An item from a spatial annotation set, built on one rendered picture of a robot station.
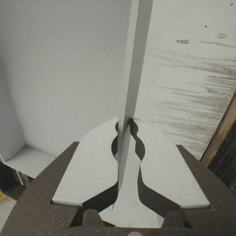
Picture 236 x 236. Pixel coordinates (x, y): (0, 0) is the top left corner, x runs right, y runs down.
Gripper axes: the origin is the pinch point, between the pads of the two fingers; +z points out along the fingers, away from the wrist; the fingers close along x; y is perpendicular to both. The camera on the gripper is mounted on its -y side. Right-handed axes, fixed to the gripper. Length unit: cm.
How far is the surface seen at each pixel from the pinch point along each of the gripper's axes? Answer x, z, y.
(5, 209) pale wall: -266, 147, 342
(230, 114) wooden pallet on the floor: 79, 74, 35
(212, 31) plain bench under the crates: 24.3, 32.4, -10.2
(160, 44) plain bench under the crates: 11.5, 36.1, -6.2
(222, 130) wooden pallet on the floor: 79, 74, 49
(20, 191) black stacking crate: -63, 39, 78
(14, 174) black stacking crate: -69, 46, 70
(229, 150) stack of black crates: 78, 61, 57
